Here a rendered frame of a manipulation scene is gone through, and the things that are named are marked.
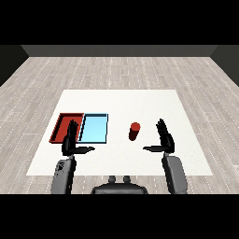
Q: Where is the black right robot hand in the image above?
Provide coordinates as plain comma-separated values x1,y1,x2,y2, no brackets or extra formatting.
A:
142,118,176,154

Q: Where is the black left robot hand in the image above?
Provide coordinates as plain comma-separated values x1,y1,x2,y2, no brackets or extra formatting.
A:
61,119,96,157

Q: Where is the red shallow open box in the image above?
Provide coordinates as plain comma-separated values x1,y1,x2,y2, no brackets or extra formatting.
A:
49,112,85,145

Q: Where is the light blue shallow open box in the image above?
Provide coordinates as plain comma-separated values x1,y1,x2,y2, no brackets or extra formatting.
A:
77,112,109,145

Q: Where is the small red can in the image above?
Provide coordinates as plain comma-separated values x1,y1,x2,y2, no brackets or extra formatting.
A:
128,121,141,142

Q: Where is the dark grey robot body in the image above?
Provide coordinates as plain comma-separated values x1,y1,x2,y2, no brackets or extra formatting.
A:
90,176,149,195

